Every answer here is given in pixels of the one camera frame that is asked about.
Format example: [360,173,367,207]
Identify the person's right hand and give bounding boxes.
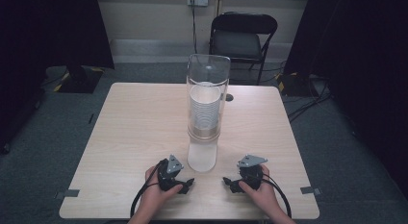
[238,164,281,219]

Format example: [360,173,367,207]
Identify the person's left hand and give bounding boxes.
[140,165,184,218]

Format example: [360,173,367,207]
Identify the stack of white paper cups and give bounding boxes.
[189,84,223,130]

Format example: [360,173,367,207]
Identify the dark curtain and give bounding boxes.
[283,0,408,199]

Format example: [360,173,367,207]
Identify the black wall socket cable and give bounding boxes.
[191,0,198,55]

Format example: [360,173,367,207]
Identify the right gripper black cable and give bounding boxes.
[260,173,293,218]

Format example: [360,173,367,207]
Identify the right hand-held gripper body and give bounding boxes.
[237,154,269,190]

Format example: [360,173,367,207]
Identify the grey tape strip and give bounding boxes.
[299,186,322,196]
[54,188,81,200]

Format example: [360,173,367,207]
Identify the black stand base plate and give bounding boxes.
[274,71,320,98]
[52,64,106,94]

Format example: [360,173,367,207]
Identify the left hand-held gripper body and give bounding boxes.
[157,154,186,192]

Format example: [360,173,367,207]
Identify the black folding chair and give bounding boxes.
[208,11,279,87]

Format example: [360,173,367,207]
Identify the clear tube cup dispenser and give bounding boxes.
[186,53,232,173]

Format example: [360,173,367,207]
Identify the black floor cables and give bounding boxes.
[286,74,335,123]

